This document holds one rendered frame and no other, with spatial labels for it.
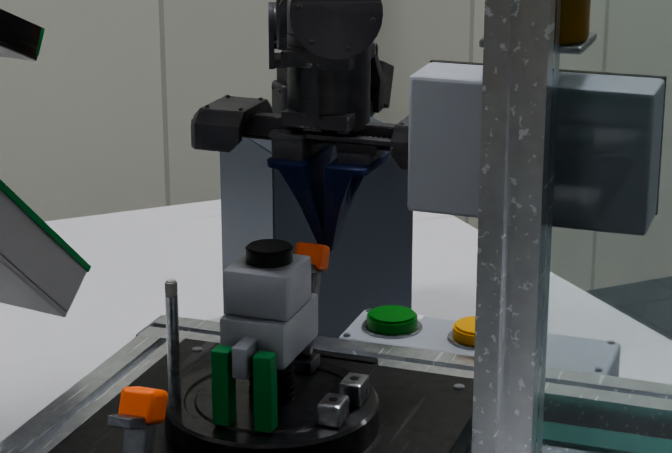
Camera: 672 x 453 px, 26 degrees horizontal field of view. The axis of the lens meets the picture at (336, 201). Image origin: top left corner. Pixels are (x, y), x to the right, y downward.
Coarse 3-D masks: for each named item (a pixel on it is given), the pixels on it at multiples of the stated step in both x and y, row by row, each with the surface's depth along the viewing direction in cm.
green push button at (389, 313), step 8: (368, 312) 115; (376, 312) 115; (384, 312) 115; (392, 312) 115; (400, 312) 115; (408, 312) 115; (368, 320) 114; (376, 320) 113; (384, 320) 113; (392, 320) 113; (400, 320) 113; (408, 320) 113; (416, 320) 114; (376, 328) 113; (384, 328) 113; (392, 328) 113; (400, 328) 113; (408, 328) 113
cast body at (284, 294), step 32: (256, 256) 91; (288, 256) 91; (224, 288) 91; (256, 288) 90; (288, 288) 90; (224, 320) 91; (256, 320) 90; (288, 320) 91; (256, 352) 90; (288, 352) 91
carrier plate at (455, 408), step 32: (192, 352) 107; (160, 384) 102; (384, 384) 102; (416, 384) 102; (448, 384) 102; (96, 416) 97; (384, 416) 97; (416, 416) 97; (448, 416) 97; (64, 448) 92; (96, 448) 92; (160, 448) 92; (384, 448) 92; (416, 448) 92; (448, 448) 92
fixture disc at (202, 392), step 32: (192, 384) 97; (320, 384) 97; (192, 416) 93; (288, 416) 92; (352, 416) 92; (192, 448) 90; (224, 448) 89; (256, 448) 88; (288, 448) 88; (320, 448) 89; (352, 448) 91
